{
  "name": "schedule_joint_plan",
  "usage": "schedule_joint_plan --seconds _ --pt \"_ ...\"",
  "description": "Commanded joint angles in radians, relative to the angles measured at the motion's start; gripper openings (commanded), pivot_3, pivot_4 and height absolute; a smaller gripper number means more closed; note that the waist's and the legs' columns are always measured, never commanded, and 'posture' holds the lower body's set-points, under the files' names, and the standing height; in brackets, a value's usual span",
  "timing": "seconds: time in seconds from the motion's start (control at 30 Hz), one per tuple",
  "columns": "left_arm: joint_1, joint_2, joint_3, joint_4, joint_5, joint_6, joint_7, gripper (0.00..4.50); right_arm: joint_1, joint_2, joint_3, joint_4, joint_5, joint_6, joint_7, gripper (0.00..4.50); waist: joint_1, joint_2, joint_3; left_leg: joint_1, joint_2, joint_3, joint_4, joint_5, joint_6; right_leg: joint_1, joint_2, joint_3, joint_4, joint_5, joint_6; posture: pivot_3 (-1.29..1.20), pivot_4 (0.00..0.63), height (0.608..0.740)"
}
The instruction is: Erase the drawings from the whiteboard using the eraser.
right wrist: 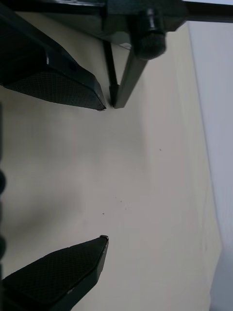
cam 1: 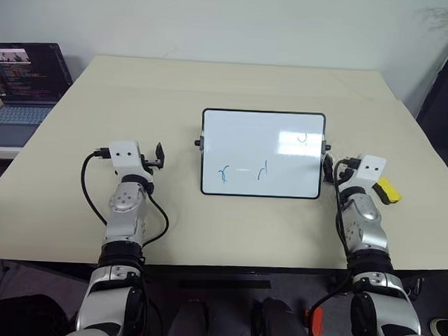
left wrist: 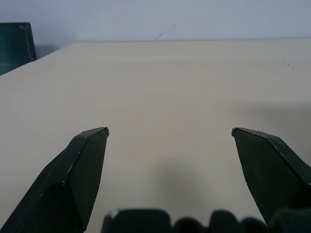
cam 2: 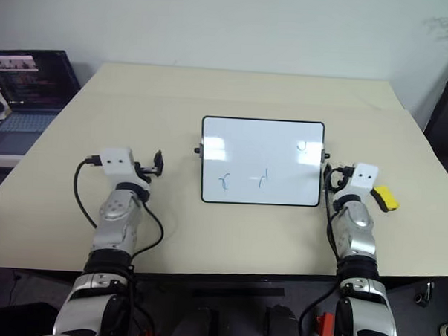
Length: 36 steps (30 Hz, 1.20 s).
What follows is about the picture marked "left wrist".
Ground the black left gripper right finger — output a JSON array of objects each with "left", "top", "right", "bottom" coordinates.
[{"left": 231, "top": 127, "right": 311, "bottom": 227}]

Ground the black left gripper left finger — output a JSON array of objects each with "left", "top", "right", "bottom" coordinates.
[{"left": 0, "top": 127, "right": 110, "bottom": 233}]

